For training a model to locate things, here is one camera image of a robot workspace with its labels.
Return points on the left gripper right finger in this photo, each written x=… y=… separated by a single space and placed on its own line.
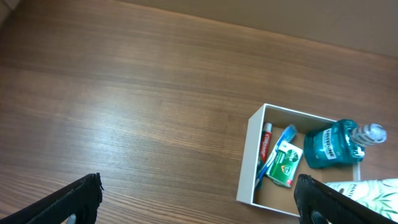
x=318 y=203

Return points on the white cardboard box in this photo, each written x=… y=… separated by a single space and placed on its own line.
x=271 y=196

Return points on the white lotion tube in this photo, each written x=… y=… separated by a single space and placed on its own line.
x=377 y=195

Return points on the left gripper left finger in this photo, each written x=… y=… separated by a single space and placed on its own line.
x=81 y=198

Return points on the blue mouthwash bottle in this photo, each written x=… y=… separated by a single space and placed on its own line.
x=341 y=144

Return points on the red teal toothpaste tube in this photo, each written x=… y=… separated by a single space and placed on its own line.
x=263 y=152

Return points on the green Dettol soap bar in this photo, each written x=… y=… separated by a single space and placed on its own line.
x=282 y=170

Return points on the blue white toothbrush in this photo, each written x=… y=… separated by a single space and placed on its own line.
x=287 y=135

